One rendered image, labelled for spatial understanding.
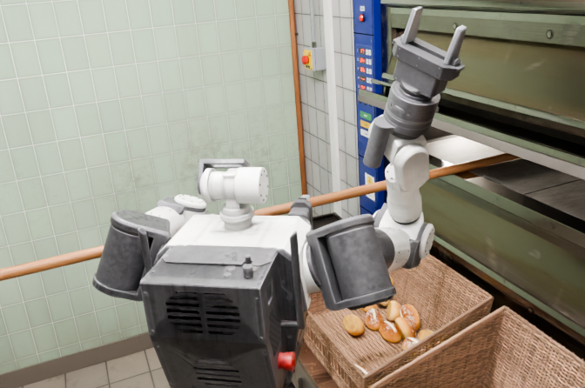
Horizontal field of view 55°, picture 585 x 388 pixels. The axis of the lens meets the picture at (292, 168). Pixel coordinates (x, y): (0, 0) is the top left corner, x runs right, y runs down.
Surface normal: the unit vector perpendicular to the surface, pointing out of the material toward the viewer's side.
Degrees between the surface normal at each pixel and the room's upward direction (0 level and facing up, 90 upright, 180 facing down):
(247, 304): 90
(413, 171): 113
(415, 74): 97
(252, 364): 104
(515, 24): 90
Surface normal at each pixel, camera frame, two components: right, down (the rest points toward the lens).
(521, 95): -0.89, -0.14
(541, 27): -0.92, 0.19
